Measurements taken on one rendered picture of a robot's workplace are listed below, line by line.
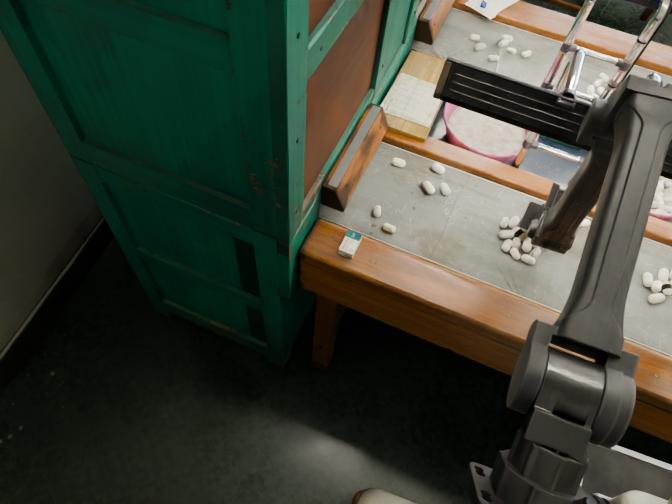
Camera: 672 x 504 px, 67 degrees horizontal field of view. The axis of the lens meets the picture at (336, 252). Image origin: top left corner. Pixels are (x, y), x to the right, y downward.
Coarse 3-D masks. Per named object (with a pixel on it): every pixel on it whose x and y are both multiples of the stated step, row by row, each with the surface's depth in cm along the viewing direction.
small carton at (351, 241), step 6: (348, 234) 115; (354, 234) 115; (360, 234) 115; (348, 240) 114; (354, 240) 114; (360, 240) 115; (342, 246) 113; (348, 246) 113; (354, 246) 113; (342, 252) 113; (348, 252) 112; (354, 252) 113
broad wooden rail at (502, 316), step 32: (320, 224) 118; (320, 256) 114; (384, 256) 115; (416, 256) 118; (320, 288) 125; (352, 288) 118; (384, 288) 112; (416, 288) 111; (448, 288) 112; (480, 288) 112; (384, 320) 125; (416, 320) 118; (448, 320) 112; (480, 320) 108; (512, 320) 109; (544, 320) 109; (480, 352) 118; (512, 352) 112; (640, 352) 107; (640, 384) 103; (640, 416) 111
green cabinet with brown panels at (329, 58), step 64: (0, 0) 81; (64, 0) 75; (128, 0) 71; (192, 0) 67; (256, 0) 61; (320, 0) 73; (384, 0) 108; (64, 64) 90; (128, 64) 83; (192, 64) 77; (256, 64) 70; (320, 64) 84; (384, 64) 126; (64, 128) 105; (128, 128) 98; (192, 128) 90; (256, 128) 80; (320, 128) 99; (192, 192) 105; (256, 192) 95
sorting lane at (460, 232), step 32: (384, 160) 133; (416, 160) 134; (384, 192) 128; (416, 192) 128; (480, 192) 130; (512, 192) 130; (352, 224) 122; (416, 224) 123; (448, 224) 124; (480, 224) 124; (448, 256) 119; (480, 256) 120; (544, 256) 121; (576, 256) 122; (640, 256) 123; (512, 288) 116; (544, 288) 116; (640, 288) 118; (640, 320) 114
